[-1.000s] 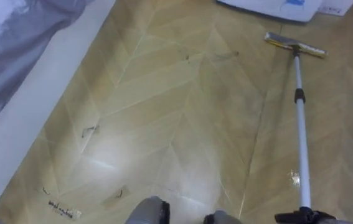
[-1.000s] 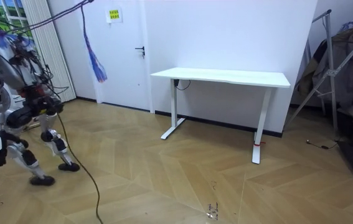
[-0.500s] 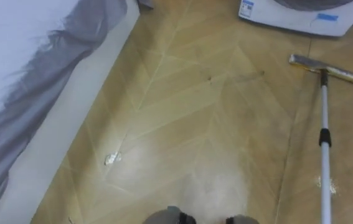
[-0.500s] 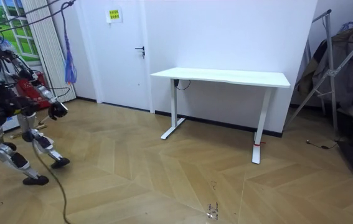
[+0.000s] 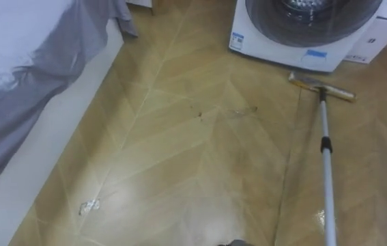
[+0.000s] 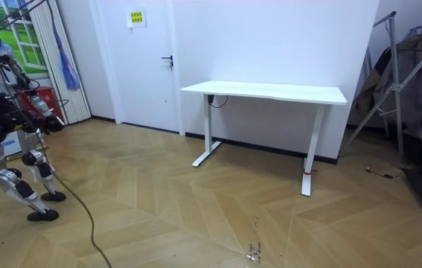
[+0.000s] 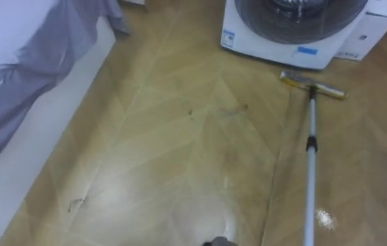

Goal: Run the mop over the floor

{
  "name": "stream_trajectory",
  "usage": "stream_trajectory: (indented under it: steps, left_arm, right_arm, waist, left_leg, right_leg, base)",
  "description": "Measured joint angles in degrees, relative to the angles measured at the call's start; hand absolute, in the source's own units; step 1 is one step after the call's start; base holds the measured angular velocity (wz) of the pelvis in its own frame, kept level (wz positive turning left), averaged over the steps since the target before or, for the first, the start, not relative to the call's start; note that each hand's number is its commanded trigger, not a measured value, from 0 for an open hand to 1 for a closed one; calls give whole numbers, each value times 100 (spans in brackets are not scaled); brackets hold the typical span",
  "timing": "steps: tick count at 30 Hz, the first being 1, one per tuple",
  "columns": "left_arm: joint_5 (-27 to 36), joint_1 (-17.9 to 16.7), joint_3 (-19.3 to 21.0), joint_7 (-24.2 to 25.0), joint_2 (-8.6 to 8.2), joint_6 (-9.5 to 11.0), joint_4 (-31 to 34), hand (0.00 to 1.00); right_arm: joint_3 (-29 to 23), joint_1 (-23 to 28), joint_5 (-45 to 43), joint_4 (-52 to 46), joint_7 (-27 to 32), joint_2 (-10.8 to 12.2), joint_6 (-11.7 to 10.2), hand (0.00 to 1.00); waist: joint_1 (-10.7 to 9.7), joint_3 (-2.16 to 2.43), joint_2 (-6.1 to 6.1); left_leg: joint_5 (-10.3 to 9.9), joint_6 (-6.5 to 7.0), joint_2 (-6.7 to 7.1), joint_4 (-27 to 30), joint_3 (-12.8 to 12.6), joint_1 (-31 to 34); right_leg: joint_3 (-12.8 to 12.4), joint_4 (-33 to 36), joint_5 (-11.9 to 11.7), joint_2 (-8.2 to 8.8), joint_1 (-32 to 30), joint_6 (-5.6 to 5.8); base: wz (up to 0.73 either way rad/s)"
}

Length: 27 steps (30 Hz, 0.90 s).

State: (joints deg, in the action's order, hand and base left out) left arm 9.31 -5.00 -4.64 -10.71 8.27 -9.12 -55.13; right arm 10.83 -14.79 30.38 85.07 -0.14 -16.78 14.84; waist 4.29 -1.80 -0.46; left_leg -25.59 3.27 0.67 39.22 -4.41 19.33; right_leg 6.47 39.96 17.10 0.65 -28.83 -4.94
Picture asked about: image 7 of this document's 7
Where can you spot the mop with silver pole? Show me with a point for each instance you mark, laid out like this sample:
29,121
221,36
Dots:
311,171

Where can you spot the white washing machine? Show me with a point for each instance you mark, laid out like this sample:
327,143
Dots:
265,48

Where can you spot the grey bed sheet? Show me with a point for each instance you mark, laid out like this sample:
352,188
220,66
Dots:
32,68

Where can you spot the white cardboard box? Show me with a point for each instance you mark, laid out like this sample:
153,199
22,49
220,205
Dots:
367,34

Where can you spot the grey bed with white frame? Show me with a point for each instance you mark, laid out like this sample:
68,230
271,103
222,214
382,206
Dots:
26,160

